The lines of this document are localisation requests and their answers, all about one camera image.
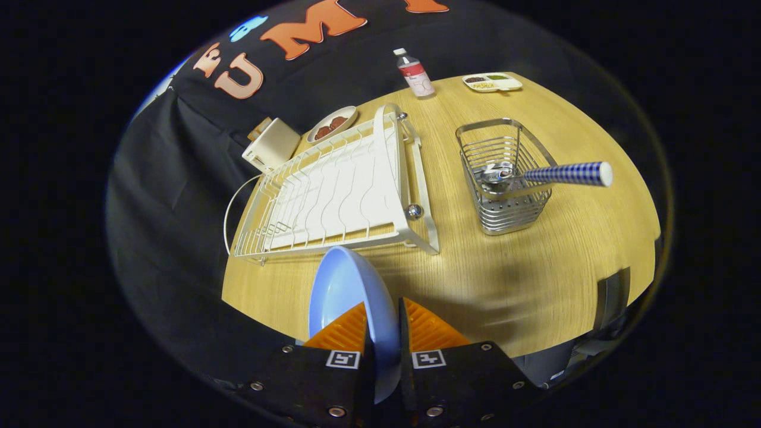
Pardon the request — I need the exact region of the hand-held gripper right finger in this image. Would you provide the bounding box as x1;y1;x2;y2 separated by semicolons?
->
397;297;542;428

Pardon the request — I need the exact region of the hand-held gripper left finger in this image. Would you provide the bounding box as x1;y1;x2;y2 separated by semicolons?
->
235;301;376;428

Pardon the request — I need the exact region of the light blue plate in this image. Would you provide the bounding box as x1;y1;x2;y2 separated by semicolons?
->
308;246;402;405

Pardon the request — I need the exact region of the metal wire basket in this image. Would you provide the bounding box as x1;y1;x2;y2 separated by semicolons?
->
455;118;558;236

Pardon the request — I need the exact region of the white wire dish rack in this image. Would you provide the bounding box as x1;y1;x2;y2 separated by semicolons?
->
223;103;441;266

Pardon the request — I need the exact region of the spoon with blue checkered handle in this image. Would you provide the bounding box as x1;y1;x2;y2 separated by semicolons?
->
479;161;614;197

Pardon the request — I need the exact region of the beige oval dish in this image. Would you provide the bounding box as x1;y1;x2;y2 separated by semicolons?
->
306;105;359;144

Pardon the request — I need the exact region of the cream toaster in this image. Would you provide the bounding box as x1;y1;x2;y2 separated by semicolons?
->
242;117;302;174

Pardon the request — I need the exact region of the white divided tray with beans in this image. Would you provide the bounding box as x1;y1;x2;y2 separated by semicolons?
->
462;72;524;94

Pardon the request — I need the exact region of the clear bottle with red label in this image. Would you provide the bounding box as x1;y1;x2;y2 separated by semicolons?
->
393;48;436;99

